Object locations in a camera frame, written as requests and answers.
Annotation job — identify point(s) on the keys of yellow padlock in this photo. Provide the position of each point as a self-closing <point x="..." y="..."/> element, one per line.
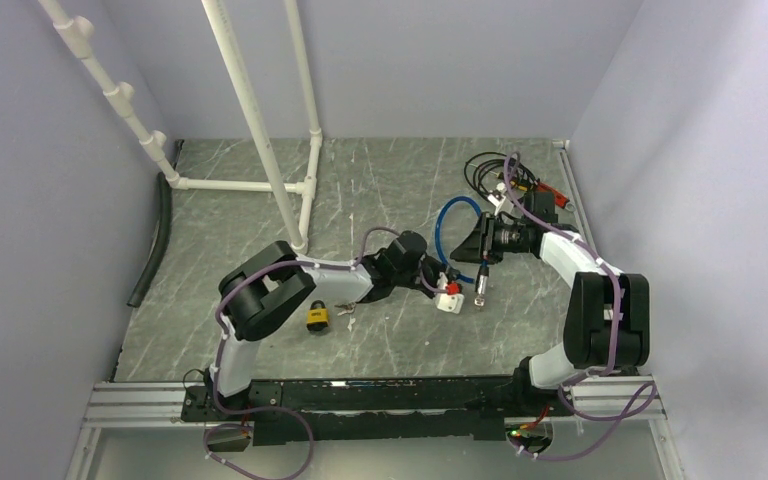
<point x="346" y="308"/>

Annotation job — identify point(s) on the blue cable lock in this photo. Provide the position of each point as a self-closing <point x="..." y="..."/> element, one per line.
<point x="453" y="223"/>

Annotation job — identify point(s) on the red handled wrench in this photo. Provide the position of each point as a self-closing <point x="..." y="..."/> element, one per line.
<point x="560" y="199"/>

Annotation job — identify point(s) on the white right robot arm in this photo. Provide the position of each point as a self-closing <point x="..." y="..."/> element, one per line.
<point x="607" y="324"/>

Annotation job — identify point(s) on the white PVC pipe frame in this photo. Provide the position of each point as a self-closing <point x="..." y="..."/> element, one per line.
<point x="294" y="200"/>

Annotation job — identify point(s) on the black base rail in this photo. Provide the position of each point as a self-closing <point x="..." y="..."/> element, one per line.
<point x="288" y="410"/>

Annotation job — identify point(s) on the yellow black screwdriver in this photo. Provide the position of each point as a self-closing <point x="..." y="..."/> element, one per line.
<point x="525" y="184"/>

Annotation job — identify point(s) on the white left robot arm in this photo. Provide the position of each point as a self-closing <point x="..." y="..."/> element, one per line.
<point x="260" y="296"/>

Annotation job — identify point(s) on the aluminium extrusion frame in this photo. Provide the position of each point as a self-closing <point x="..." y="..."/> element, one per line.
<point x="159" y="405"/>

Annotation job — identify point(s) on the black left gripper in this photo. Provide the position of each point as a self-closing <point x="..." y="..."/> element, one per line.
<point x="439" y="267"/>

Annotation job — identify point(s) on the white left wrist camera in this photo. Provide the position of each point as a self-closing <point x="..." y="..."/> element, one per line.
<point x="450" y="298"/>

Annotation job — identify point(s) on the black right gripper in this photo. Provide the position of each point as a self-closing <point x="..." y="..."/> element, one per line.
<point x="480" y="243"/>

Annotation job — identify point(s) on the yellow padlock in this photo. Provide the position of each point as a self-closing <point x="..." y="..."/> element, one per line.
<point x="317" y="319"/>

